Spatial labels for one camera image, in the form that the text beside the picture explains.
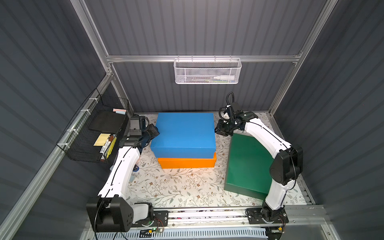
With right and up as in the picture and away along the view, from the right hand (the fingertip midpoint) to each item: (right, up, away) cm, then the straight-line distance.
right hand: (216, 130), depth 86 cm
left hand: (-34, +1, -6) cm, 35 cm away
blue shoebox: (-18, -3, -3) cm, 19 cm away
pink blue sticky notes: (-56, +11, 0) cm, 57 cm away
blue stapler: (-48, -23, +5) cm, 54 cm away
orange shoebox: (-19, -20, +4) cm, 28 cm away
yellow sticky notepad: (-58, -4, -14) cm, 59 cm away
